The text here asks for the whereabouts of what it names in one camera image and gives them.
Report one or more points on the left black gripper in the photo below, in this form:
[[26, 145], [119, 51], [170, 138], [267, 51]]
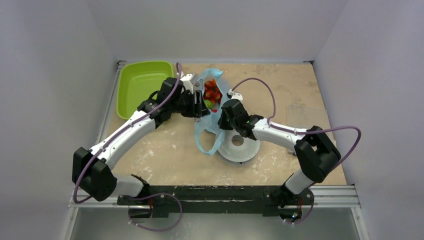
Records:
[[199, 109]]

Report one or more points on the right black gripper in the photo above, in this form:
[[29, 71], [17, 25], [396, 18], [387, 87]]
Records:
[[224, 117]]

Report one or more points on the red fake fruits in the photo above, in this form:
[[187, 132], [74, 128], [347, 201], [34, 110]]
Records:
[[212, 92]]

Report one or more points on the blue plastic bag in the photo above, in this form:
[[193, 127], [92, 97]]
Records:
[[209, 123]]

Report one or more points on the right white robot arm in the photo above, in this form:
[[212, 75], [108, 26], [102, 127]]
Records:
[[316, 153]]

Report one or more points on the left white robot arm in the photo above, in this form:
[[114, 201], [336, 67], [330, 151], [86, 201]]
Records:
[[92, 168]]

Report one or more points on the green fake fruit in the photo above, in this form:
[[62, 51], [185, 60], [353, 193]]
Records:
[[209, 103]]

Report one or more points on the white perforated filament spool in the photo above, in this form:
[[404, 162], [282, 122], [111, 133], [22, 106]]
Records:
[[237, 150]]

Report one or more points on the clear plastic screw box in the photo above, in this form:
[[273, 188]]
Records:
[[307, 117]]

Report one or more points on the green plastic tub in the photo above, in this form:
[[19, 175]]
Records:
[[137, 81]]

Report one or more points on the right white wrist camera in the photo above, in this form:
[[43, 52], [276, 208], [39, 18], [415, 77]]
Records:
[[231, 95]]

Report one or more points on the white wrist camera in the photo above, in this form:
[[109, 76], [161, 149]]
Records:
[[231, 95], [188, 81]]

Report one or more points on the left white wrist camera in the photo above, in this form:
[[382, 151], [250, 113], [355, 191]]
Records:
[[188, 81]]

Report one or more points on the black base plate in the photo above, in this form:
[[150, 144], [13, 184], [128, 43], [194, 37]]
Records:
[[266, 200]]

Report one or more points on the aluminium frame rail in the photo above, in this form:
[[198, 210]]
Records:
[[325, 196]]

